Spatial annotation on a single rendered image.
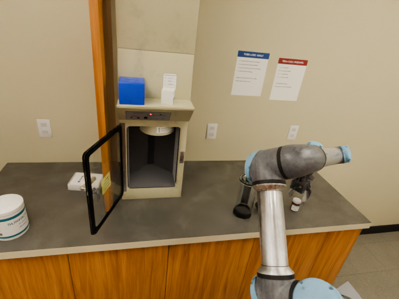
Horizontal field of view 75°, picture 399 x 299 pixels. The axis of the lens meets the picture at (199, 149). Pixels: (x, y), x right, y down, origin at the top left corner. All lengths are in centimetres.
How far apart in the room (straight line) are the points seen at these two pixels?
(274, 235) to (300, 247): 79
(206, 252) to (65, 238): 67
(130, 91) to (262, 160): 57
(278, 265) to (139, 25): 100
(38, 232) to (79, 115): 71
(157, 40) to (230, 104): 79
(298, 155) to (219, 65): 95
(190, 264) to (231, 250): 23
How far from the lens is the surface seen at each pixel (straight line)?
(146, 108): 110
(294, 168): 88
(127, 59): 117
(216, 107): 175
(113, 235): 130
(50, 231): 138
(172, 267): 147
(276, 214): 91
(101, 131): 118
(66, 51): 165
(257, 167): 92
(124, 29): 116
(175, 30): 116
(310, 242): 169
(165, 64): 118
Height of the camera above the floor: 187
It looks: 27 degrees down
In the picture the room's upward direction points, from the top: 7 degrees clockwise
